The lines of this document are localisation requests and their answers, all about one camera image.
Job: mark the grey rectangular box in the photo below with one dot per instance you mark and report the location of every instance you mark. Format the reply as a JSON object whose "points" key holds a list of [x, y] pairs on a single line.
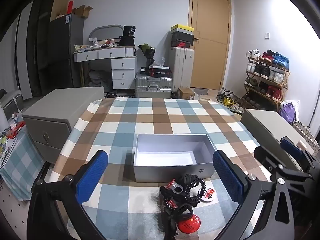
{"points": [[172, 172]]}

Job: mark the black and red shoe box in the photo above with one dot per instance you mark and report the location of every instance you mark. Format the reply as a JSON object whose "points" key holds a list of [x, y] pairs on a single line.
{"points": [[180, 43]]}

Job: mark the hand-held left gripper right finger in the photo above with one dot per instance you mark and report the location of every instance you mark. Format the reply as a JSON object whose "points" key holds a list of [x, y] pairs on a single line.
{"points": [[227, 175]]}

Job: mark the black wrapped flower bouquet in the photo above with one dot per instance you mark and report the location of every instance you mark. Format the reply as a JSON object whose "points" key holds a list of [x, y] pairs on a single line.
{"points": [[147, 51]]}

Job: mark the black box with red trim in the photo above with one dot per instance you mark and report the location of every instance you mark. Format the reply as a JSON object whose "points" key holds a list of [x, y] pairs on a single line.
{"points": [[160, 71]]}

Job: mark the grey floor rug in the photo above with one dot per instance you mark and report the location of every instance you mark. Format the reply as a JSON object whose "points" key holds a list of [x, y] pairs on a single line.
{"points": [[202, 92]]}

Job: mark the dark grey refrigerator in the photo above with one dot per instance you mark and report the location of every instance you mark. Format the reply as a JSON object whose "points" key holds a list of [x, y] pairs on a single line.
{"points": [[63, 52]]}

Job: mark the plain grey cabinet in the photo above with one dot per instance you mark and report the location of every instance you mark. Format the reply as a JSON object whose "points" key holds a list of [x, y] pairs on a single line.
{"points": [[267, 127]]}

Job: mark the white light switch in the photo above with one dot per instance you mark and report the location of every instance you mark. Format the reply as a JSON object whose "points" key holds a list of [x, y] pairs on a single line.
{"points": [[267, 35]]}

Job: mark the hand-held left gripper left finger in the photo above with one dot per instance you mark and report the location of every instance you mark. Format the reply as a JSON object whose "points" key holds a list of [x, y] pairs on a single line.
{"points": [[92, 175]]}

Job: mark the white round badge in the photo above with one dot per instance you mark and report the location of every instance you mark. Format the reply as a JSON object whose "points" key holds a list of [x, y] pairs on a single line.
{"points": [[208, 196]]}

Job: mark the purple bag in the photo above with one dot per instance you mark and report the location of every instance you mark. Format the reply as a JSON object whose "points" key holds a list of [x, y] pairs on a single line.
{"points": [[287, 112]]}

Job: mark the small black box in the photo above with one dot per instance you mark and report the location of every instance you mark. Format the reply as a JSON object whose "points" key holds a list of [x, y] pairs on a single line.
{"points": [[144, 70]]}

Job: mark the red round badge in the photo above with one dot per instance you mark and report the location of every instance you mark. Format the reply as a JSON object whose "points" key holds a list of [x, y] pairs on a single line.
{"points": [[190, 226]]}

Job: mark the black bag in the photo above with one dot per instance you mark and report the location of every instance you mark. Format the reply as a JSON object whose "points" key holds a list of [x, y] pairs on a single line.
{"points": [[128, 36]]}

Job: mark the pile of loose shoes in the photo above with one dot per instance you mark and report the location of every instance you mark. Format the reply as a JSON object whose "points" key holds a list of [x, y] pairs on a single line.
{"points": [[228, 100]]}

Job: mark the brown cardboard box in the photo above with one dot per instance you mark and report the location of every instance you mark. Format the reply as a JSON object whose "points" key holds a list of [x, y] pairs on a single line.
{"points": [[186, 93]]}

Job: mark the teal checked cloth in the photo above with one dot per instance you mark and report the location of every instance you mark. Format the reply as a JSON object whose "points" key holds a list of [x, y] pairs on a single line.
{"points": [[20, 162]]}

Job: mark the red packet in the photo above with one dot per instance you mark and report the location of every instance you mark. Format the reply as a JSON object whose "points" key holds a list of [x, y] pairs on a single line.
{"points": [[16, 130]]}

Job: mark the grey arched mirror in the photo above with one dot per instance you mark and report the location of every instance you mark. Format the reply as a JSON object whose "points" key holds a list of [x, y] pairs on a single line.
{"points": [[106, 31]]}

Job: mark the small beige object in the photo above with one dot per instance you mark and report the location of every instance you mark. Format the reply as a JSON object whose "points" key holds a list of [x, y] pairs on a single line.
{"points": [[301, 145]]}

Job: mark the white desk with drawers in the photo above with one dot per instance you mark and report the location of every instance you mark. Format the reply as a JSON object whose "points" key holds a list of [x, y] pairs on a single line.
{"points": [[120, 65]]}

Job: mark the wicker basket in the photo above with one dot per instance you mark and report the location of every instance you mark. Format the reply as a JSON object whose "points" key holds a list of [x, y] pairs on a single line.
{"points": [[307, 132]]}

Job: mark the clutter of small desk items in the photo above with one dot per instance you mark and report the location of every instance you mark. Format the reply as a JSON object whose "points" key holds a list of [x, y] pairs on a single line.
{"points": [[100, 43]]}

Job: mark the open cardboard box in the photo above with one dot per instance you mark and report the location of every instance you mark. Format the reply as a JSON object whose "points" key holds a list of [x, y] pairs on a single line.
{"points": [[83, 11]]}

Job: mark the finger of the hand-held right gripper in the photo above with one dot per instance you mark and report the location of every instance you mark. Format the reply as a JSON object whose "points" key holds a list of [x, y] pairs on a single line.
{"points": [[265, 156], [291, 146]]}

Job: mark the black wardrobe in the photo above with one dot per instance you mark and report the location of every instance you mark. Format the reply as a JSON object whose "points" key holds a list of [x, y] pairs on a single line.
{"points": [[37, 50]]}

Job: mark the red paper bag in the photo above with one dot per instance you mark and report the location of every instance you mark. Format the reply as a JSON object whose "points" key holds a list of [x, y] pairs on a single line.
{"points": [[70, 7]]}

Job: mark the white upright suitcase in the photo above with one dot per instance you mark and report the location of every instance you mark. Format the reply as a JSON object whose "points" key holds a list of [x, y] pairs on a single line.
{"points": [[181, 67]]}

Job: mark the wooden door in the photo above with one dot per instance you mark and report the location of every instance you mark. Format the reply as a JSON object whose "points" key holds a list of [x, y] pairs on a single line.
{"points": [[211, 42]]}

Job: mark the wooden shoe rack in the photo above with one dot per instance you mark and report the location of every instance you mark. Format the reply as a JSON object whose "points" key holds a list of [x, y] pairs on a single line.
{"points": [[287, 73]]}

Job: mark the checked tablecloth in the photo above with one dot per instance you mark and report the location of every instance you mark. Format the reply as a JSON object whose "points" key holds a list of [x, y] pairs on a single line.
{"points": [[155, 120]]}

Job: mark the red and silver clip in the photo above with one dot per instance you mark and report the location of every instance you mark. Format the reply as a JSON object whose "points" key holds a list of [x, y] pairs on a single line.
{"points": [[172, 185]]}

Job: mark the silver suitcase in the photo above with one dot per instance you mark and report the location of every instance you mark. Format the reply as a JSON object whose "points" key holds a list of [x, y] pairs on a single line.
{"points": [[153, 86]]}

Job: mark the white pegboard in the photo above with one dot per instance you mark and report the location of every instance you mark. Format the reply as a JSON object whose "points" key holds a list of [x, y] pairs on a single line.
{"points": [[12, 217]]}

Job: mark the flat cardboard sheet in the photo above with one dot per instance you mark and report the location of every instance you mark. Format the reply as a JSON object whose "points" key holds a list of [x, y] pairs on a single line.
{"points": [[60, 2]]}

